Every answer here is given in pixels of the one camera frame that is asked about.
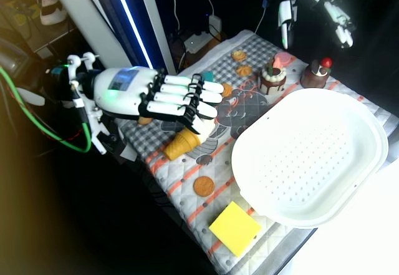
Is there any grey quilt with bear print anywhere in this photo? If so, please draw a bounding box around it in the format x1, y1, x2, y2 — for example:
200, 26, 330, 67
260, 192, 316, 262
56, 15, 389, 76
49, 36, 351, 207
117, 29, 392, 274

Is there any round brown biscuit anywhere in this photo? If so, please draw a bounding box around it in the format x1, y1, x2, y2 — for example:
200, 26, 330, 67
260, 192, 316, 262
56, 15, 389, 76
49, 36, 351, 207
193, 176, 216, 198

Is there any chocolate cupcake with cherry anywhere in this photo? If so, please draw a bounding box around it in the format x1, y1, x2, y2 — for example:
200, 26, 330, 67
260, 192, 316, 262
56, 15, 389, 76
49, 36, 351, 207
300, 57, 334, 89

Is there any white cream cake chocolate drip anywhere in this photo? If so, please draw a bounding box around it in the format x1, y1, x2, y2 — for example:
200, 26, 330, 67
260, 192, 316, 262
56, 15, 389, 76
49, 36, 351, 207
257, 57, 287, 95

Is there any white power adapter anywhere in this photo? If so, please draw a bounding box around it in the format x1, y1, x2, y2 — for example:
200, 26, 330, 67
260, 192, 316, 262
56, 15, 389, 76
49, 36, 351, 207
208, 14, 223, 34

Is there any flower shaped swirl cookie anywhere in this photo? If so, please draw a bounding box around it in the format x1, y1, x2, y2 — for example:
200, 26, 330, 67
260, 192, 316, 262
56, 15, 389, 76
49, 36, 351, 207
235, 64, 252, 77

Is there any white power strip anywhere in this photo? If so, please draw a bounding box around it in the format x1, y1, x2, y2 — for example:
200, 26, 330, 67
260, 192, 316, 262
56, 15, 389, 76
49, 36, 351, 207
183, 31, 222, 54

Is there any narrow white post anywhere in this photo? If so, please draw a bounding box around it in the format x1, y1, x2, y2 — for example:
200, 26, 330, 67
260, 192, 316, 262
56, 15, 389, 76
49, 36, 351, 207
135, 0, 177, 75

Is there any yellow block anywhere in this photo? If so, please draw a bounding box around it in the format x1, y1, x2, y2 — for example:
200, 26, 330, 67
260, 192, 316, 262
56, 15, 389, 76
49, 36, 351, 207
208, 200, 262, 250

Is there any pink sandwich cookie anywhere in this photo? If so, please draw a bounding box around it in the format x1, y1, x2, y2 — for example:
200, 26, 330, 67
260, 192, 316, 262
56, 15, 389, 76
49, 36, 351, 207
274, 52, 297, 69

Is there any wide white post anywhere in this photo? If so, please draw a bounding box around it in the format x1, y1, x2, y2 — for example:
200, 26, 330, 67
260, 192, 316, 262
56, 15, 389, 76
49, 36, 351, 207
43, 0, 133, 72

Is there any green cable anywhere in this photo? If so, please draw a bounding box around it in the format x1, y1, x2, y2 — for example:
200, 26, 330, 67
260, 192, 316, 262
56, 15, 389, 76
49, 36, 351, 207
0, 65, 93, 154

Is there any blue light strip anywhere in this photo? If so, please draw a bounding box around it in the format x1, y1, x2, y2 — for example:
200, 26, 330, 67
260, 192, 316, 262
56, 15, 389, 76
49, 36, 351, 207
107, 0, 155, 72

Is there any white perforated tray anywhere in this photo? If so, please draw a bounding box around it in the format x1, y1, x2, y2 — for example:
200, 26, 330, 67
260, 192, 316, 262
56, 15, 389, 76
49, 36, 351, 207
231, 87, 390, 229

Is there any white sneaker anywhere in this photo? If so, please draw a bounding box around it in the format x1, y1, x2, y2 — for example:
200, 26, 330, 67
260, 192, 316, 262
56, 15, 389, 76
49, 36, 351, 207
29, 0, 68, 26

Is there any ring shaped butter cookie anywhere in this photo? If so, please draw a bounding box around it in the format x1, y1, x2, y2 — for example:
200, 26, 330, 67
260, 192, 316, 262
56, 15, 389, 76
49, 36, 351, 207
231, 49, 248, 63

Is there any toy ice cream cone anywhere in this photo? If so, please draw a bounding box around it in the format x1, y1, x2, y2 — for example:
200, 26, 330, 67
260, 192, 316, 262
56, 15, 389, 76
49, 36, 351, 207
163, 117, 216, 161

